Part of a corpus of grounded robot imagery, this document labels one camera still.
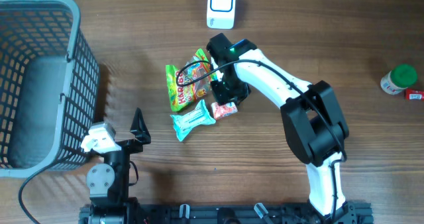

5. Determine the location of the small red tissue pack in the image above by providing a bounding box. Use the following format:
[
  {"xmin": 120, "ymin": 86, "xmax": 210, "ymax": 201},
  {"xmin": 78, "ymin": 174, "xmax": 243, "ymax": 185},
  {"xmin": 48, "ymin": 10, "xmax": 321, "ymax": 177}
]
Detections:
[{"xmin": 211, "ymin": 102, "xmax": 238, "ymax": 120}]

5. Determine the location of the green Haribo candy bag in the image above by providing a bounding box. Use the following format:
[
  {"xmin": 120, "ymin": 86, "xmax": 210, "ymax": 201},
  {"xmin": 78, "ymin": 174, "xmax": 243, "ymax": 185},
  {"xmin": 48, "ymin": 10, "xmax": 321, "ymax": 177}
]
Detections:
[{"xmin": 165, "ymin": 48, "xmax": 219, "ymax": 113}]

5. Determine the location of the mint green wipes pack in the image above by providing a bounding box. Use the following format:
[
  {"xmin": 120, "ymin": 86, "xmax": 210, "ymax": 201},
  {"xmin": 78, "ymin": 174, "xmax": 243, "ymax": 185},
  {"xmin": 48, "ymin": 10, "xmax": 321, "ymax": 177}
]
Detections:
[{"xmin": 170, "ymin": 99, "xmax": 216, "ymax": 142}]

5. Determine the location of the green lid jar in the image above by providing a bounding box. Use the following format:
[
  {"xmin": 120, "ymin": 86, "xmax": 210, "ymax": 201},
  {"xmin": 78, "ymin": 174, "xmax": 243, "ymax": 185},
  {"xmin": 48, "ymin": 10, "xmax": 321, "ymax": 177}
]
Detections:
[{"xmin": 380, "ymin": 64, "xmax": 418, "ymax": 95}]

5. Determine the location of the red stick packet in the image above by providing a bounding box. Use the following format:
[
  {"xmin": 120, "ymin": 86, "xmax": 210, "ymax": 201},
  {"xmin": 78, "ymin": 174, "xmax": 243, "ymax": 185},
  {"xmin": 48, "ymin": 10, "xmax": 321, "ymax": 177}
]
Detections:
[{"xmin": 405, "ymin": 88, "xmax": 424, "ymax": 100}]

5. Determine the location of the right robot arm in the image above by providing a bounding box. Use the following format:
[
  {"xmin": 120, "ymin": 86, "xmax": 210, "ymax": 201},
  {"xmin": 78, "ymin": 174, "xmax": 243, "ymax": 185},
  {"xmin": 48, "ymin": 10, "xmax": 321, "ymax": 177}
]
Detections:
[{"xmin": 206, "ymin": 33, "xmax": 349, "ymax": 223}]

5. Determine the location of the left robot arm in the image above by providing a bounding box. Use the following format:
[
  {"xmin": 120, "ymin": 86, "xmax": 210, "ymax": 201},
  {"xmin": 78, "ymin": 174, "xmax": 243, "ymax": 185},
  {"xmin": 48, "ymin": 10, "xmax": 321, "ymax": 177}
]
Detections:
[{"xmin": 78, "ymin": 108, "xmax": 151, "ymax": 224}]

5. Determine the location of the white barcode scanner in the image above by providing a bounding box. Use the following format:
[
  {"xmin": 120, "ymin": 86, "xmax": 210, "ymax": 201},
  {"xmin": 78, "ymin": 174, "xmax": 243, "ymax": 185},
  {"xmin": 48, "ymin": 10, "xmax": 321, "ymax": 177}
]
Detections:
[{"xmin": 207, "ymin": 0, "xmax": 236, "ymax": 30}]

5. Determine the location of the grey plastic shopping basket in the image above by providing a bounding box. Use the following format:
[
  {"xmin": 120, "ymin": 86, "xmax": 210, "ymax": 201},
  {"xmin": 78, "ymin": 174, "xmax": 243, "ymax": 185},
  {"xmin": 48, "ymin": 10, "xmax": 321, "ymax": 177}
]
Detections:
[{"xmin": 1, "ymin": 0, "xmax": 100, "ymax": 178}]

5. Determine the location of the black right camera cable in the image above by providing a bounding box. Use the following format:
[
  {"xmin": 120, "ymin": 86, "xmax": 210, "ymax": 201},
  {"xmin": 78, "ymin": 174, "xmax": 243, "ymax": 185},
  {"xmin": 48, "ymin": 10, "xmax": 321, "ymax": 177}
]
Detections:
[{"xmin": 175, "ymin": 59, "xmax": 348, "ymax": 224}]

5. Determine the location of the black camera cable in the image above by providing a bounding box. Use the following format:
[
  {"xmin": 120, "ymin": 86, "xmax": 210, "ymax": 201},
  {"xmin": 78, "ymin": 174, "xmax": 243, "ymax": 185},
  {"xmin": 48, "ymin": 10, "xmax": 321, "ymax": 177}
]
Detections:
[
  {"xmin": 18, "ymin": 152, "xmax": 93, "ymax": 224},
  {"xmin": 175, "ymin": 59, "xmax": 348, "ymax": 224}
]

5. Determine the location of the black left camera cable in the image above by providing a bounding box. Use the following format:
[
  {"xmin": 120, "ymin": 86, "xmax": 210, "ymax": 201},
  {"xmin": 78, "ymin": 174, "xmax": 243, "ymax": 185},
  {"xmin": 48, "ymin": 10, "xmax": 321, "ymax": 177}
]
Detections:
[{"xmin": 18, "ymin": 152, "xmax": 93, "ymax": 224}]

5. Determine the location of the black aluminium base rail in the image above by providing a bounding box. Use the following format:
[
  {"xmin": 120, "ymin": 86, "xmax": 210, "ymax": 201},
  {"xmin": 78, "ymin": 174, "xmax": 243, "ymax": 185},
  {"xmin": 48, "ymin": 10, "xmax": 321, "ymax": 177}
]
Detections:
[{"xmin": 78, "ymin": 202, "xmax": 374, "ymax": 224}]

